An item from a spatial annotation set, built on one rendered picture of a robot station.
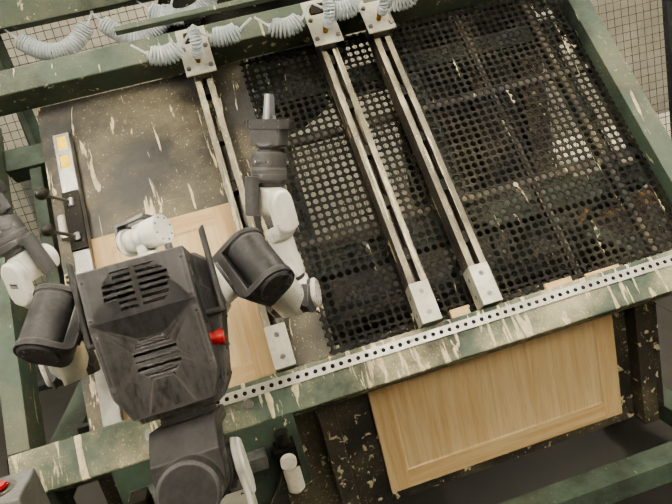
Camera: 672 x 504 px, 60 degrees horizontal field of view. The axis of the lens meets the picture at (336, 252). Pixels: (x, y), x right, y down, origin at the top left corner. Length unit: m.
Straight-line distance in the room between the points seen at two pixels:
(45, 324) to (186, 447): 0.38
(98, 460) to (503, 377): 1.30
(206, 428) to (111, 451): 0.61
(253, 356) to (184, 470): 0.68
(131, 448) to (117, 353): 0.62
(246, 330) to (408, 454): 0.75
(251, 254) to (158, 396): 0.34
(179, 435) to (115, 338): 0.22
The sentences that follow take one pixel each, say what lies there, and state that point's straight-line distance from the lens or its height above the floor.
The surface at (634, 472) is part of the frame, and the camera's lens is 2.32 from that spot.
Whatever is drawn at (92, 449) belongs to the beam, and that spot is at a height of 0.87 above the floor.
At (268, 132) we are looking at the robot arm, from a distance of 1.44.
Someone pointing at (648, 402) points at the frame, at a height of 0.29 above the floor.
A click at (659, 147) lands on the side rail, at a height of 1.18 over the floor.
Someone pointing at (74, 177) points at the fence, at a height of 1.54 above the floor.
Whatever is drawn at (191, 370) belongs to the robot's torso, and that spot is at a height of 1.20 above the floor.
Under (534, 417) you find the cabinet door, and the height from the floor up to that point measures 0.35.
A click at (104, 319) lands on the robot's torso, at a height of 1.33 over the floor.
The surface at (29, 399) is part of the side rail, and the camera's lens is 1.89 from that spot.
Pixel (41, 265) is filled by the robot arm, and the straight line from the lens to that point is 1.50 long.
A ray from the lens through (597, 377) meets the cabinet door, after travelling 2.34.
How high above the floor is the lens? 1.65
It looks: 16 degrees down
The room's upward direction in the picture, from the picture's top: 14 degrees counter-clockwise
